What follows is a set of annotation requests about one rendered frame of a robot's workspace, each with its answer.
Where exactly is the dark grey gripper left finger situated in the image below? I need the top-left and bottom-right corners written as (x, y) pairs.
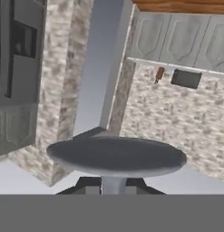
top-left (55, 176), bottom-right (102, 196)

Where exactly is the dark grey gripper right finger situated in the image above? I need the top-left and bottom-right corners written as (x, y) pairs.
top-left (125, 177), bottom-right (167, 196)

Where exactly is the grey cupboard door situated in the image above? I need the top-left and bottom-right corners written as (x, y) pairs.
top-left (0, 101), bottom-right (39, 158)

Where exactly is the brown hanging tool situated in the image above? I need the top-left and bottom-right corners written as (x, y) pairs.
top-left (154, 66), bottom-right (166, 85)

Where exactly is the dark grey fridge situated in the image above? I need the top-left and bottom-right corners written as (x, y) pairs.
top-left (0, 0), bottom-right (47, 107)

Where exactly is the run of grey cupboards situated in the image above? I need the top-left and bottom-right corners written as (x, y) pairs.
top-left (128, 10), bottom-right (224, 74)

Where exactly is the round grey pedestal stool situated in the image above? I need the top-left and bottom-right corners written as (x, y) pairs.
top-left (45, 135), bottom-right (189, 196)

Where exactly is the black rectangular wall panel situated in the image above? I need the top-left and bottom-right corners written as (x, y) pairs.
top-left (170, 68), bottom-right (203, 90)

